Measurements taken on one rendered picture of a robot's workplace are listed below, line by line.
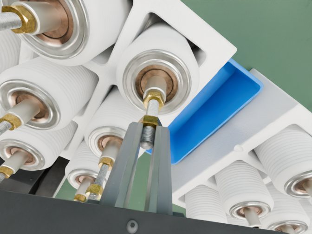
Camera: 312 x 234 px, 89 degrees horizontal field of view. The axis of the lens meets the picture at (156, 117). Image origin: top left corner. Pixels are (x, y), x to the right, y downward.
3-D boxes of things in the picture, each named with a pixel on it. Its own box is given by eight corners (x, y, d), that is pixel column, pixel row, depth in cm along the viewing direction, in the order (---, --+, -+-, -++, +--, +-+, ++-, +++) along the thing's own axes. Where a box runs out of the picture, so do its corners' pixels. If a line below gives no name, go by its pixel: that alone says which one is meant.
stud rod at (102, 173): (115, 154, 23) (95, 210, 17) (109, 155, 23) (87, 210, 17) (112, 149, 22) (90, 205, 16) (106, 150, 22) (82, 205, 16)
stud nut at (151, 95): (165, 93, 14) (165, 97, 14) (163, 108, 15) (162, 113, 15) (144, 90, 14) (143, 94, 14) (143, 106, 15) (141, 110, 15)
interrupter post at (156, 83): (170, 89, 18) (170, 104, 15) (152, 96, 19) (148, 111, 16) (162, 70, 17) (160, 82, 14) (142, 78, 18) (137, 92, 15)
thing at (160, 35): (192, 60, 33) (211, 105, 19) (152, 77, 36) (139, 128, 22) (177, 10, 29) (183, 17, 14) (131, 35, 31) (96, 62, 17)
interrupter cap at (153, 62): (199, 100, 19) (200, 103, 18) (142, 119, 21) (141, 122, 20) (176, 34, 15) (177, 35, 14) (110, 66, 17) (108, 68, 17)
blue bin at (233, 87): (173, 138, 56) (174, 166, 46) (146, 123, 53) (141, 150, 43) (243, 66, 40) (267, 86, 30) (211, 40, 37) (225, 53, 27)
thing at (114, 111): (159, 104, 40) (152, 162, 25) (124, 111, 42) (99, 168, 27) (148, 67, 35) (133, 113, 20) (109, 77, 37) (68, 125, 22)
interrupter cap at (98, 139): (145, 158, 25) (144, 161, 25) (102, 162, 27) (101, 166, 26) (128, 120, 21) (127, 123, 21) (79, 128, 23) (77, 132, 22)
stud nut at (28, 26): (29, 4, 11) (20, 4, 11) (40, 31, 12) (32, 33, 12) (4, 6, 12) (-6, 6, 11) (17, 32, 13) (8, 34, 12)
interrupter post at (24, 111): (31, 94, 20) (9, 108, 17) (46, 109, 21) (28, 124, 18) (19, 100, 21) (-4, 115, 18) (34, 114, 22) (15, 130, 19)
